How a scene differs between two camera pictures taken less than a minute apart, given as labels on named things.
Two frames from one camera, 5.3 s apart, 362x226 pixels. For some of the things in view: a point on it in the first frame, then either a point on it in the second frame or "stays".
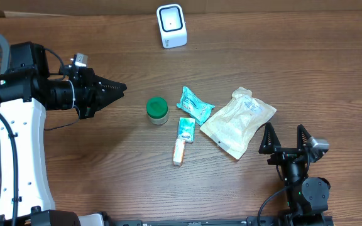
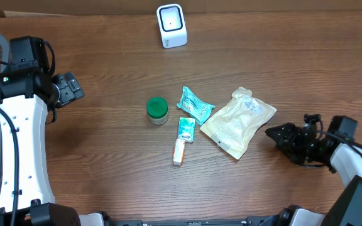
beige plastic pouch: x=231 y=127 stays
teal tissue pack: x=198 y=110 stays
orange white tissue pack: x=179 y=152 stays
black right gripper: x=282 y=154 to x=297 y=132
